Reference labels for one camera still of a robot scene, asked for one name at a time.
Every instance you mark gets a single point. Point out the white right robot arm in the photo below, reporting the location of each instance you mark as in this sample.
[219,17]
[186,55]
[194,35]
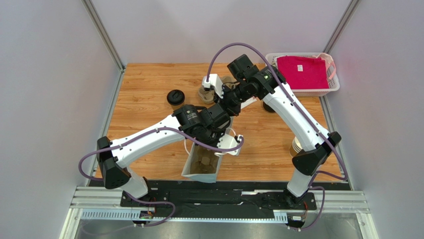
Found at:
[270,86]

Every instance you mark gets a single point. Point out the light blue paper bag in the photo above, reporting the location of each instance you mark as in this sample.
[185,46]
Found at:
[205,178]

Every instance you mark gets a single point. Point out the right aluminium corner post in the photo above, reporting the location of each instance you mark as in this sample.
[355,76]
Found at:
[342,24]

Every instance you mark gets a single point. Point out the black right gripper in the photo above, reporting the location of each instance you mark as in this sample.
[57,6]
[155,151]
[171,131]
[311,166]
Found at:
[224,100]

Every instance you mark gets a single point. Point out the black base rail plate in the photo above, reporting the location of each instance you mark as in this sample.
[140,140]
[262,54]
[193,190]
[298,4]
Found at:
[227,200]

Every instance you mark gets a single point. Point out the single paper cup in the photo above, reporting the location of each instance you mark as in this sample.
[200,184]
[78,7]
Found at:
[176,106]

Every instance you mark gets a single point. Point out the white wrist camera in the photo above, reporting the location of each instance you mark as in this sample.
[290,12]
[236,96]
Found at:
[213,82]
[230,140]

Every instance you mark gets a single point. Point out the white wrapped straw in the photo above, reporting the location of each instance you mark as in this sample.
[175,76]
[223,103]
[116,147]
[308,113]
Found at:
[248,102]

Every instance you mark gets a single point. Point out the cardboard cup carrier tray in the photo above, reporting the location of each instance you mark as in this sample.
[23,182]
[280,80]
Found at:
[207,96]

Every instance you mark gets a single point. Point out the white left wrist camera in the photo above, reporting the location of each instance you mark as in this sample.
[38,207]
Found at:
[230,140]

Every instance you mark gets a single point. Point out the aluminium corner post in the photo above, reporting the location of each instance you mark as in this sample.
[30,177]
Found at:
[96,19]
[342,24]

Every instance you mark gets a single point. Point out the stack of black lids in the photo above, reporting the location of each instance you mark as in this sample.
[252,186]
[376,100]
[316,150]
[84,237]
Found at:
[267,108]

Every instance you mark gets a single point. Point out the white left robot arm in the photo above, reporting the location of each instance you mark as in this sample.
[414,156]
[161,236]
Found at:
[206,125]

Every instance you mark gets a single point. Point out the pink folded cloth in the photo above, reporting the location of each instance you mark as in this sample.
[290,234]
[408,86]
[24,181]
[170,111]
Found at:
[303,73]

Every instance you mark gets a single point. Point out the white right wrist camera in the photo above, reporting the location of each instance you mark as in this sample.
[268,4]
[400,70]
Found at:
[213,82]

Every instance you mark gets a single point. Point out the single cardboard cup carrier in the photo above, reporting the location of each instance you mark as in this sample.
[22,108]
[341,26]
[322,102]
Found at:
[204,161]

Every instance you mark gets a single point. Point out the white plastic basket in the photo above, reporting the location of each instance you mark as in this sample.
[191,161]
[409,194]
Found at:
[332,78]

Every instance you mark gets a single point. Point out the stack of paper cups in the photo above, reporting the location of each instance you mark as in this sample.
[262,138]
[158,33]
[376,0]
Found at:
[295,147]

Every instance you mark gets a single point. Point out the black cup lid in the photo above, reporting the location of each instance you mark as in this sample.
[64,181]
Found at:
[175,97]

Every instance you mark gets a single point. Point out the left aluminium corner post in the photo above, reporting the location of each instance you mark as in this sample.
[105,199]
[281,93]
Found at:
[96,19]

